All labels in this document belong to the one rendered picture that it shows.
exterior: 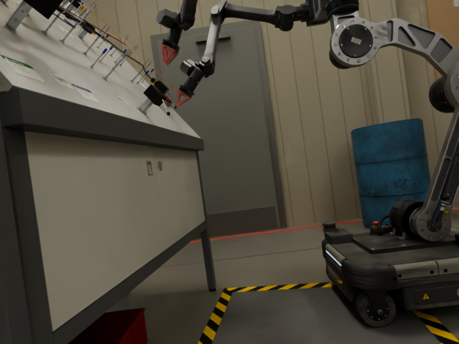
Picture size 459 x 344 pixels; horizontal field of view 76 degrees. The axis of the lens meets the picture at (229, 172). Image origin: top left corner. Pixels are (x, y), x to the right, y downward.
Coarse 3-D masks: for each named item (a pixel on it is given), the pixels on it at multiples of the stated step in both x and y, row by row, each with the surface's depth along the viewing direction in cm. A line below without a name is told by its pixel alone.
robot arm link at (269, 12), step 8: (224, 0) 163; (224, 8) 161; (232, 8) 161; (240, 8) 160; (248, 8) 160; (256, 8) 159; (280, 8) 152; (288, 8) 152; (224, 16) 165; (232, 16) 164; (240, 16) 162; (248, 16) 160; (256, 16) 158; (264, 16) 157; (272, 16) 155; (288, 16) 151; (272, 24) 159
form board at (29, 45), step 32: (0, 32) 65; (32, 32) 82; (64, 32) 111; (0, 64) 54; (32, 64) 65; (64, 64) 82; (96, 64) 111; (128, 64) 171; (64, 96) 65; (96, 96) 82; (128, 96) 111
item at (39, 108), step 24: (0, 96) 52; (24, 96) 53; (48, 96) 58; (24, 120) 52; (48, 120) 57; (72, 120) 64; (96, 120) 72; (120, 120) 83; (144, 144) 104; (168, 144) 116; (192, 144) 146
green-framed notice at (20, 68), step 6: (0, 54) 57; (6, 60) 57; (12, 60) 59; (12, 66) 57; (18, 66) 59; (24, 66) 61; (30, 66) 63; (18, 72) 57; (24, 72) 59; (30, 72) 61; (36, 72) 63; (36, 78) 61; (42, 78) 63
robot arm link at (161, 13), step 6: (162, 12) 131; (168, 12) 130; (174, 12) 133; (156, 18) 133; (162, 18) 130; (168, 18) 131; (174, 18) 132; (180, 18) 135; (162, 24) 133; (168, 24) 133; (180, 24) 134; (186, 24) 132
